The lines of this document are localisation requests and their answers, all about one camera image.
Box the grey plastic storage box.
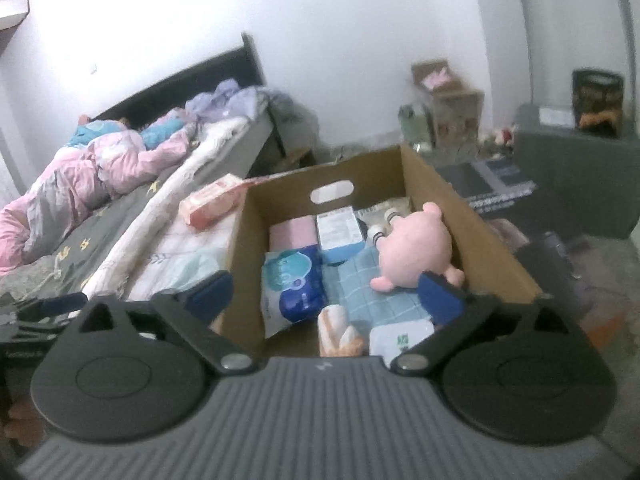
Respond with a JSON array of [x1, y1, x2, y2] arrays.
[[512, 104, 640, 239]]

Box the checked printed mat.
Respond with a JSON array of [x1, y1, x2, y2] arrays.
[[122, 210, 247, 307]]

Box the cream fringed mattress pad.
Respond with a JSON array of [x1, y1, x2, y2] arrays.
[[82, 117, 252, 297]]

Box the orange white striped cloth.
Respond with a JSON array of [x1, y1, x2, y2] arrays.
[[317, 304, 367, 359]]

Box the purple cloth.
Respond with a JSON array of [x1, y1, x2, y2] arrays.
[[185, 79, 267, 124]]

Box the blue and white carton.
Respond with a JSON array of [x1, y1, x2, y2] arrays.
[[315, 207, 367, 267]]

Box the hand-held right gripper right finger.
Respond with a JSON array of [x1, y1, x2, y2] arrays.
[[388, 271, 576, 376]]

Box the pink plush toy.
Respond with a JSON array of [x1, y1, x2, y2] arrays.
[[367, 202, 467, 294]]

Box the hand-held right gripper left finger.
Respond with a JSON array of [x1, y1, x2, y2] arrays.
[[74, 269, 257, 377]]

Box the small red white trinkets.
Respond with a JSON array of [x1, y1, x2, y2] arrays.
[[480, 127, 517, 152]]

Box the dark wooden bed headboard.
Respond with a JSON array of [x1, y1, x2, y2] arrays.
[[87, 32, 267, 127]]

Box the large cardboard box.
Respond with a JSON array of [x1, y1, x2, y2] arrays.
[[220, 144, 544, 359]]

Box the small cardboard box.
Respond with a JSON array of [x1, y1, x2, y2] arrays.
[[411, 60, 486, 149]]

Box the pale flat pack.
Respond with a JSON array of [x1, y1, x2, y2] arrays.
[[357, 199, 414, 229]]

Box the grey cloth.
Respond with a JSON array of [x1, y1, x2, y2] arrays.
[[265, 91, 312, 127]]

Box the blue quilted towel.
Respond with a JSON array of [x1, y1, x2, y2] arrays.
[[320, 247, 437, 332]]

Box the dark gold canister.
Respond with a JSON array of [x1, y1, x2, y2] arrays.
[[572, 69, 627, 139]]

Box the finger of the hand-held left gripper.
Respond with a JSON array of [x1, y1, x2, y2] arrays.
[[0, 316, 71, 348], [17, 292, 90, 320]]

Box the green knitted blanket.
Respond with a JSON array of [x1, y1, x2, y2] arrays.
[[0, 255, 87, 307]]

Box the blue white wet wipes pack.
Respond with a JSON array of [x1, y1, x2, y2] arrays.
[[260, 245, 329, 339]]

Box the pink grey quilt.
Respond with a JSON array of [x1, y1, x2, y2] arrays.
[[0, 115, 199, 274]]

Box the black printed carton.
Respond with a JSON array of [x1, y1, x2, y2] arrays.
[[435, 157, 539, 209]]

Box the pale pink soft pack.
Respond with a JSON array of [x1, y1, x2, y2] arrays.
[[269, 216, 322, 254]]

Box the small pink item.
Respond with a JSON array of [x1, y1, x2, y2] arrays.
[[422, 67, 454, 89]]

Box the white pack green label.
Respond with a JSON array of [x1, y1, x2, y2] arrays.
[[369, 319, 437, 369]]

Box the red pink tissue pack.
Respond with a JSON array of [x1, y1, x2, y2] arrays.
[[179, 173, 252, 232]]

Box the pale green clear jar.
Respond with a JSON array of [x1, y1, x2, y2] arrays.
[[398, 102, 437, 149]]

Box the grey embroidered bedsheet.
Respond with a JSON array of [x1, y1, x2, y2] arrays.
[[0, 175, 177, 307]]

